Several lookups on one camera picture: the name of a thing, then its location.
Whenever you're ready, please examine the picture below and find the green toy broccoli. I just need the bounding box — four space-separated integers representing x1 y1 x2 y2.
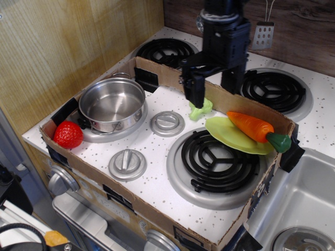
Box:
188 98 213 121

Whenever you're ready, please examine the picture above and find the back right black burner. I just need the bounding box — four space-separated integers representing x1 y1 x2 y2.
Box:
239 68 314 122

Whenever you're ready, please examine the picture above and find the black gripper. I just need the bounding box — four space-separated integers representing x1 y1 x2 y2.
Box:
181 15 251 109

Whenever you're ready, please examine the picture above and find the silver back stove knob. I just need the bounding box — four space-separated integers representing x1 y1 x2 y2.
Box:
245 53 253 70

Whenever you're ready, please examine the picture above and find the cardboard fence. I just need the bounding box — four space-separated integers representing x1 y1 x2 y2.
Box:
40 57 304 250

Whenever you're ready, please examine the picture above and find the front right black burner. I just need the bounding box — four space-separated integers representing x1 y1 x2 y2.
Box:
166 128 267 210

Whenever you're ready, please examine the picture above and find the orange toy carrot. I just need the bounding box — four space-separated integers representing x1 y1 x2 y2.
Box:
227 111 292 153

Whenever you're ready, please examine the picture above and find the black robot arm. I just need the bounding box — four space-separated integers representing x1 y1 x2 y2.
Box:
180 1 251 108

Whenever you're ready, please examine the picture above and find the back left black burner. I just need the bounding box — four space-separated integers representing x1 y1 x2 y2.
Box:
131 38 199 71

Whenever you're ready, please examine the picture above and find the black burner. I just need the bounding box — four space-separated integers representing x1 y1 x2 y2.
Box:
131 38 199 71
166 128 267 210
239 68 314 122

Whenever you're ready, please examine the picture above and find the red toy strawberry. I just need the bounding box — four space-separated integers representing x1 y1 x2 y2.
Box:
53 121 84 149

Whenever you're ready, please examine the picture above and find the silver oven door handle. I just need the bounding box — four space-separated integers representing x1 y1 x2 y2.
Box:
52 193 145 250

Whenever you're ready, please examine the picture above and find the hanging silver strainer ladle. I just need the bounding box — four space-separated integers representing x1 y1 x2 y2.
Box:
196 10 204 33

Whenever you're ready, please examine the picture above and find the silver toy sink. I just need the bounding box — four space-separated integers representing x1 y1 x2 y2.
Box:
248 149 334 250

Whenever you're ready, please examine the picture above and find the silver oven knob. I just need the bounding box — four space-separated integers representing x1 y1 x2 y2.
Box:
143 229 180 251
48 165 80 196

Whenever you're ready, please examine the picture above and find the hanging silver slotted spatula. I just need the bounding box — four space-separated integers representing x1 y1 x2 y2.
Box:
252 1 275 50

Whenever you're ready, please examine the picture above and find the silver oven knob right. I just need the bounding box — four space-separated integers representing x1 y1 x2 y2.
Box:
143 229 180 251

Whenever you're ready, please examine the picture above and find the black cable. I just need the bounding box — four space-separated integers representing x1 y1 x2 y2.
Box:
0 222 48 251

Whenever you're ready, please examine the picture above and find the silver middle stove knob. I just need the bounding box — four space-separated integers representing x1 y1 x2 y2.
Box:
150 111 185 137

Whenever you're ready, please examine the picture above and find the light green toy plate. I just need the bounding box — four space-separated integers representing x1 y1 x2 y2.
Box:
205 117 274 155

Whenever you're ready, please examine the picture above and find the orange yellow object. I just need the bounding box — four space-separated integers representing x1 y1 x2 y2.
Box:
44 230 69 247

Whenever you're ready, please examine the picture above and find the silver oven knob left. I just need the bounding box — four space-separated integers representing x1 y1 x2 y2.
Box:
48 165 80 196

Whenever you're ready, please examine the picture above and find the silver front stove knob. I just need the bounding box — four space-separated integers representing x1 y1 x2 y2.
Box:
108 149 147 181

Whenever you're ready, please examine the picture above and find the small steel pot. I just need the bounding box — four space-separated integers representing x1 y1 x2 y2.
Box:
79 77 146 135

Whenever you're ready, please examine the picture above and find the silver stove knob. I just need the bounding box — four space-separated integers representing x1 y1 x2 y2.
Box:
150 111 185 137
245 53 253 70
108 149 147 181

